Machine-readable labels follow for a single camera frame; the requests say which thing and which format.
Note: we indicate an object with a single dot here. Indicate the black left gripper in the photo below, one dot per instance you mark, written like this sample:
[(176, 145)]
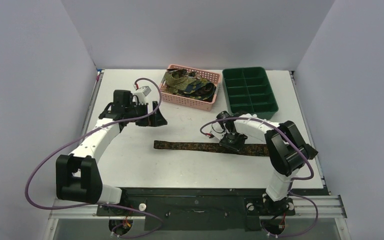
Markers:
[(156, 119)]

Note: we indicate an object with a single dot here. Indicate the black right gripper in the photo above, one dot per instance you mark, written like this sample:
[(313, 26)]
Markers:
[(231, 139)]

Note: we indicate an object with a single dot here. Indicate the dark patterned necktie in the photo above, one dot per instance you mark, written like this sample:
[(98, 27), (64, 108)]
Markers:
[(254, 150)]

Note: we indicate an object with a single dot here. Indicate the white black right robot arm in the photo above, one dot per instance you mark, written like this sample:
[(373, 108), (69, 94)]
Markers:
[(287, 149)]

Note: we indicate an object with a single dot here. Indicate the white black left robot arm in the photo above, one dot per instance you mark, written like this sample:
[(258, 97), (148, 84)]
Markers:
[(77, 174)]

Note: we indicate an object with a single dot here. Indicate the pile of patterned ties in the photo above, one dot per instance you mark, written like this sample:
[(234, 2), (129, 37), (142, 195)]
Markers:
[(188, 84)]

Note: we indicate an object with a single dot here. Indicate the green divided plastic tray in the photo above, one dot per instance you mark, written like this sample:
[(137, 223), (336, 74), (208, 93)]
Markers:
[(248, 89)]

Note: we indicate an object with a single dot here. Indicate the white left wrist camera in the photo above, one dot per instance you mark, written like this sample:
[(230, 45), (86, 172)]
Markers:
[(140, 95)]

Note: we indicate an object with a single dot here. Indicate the black metal base rail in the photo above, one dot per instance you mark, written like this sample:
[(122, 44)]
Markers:
[(199, 209)]

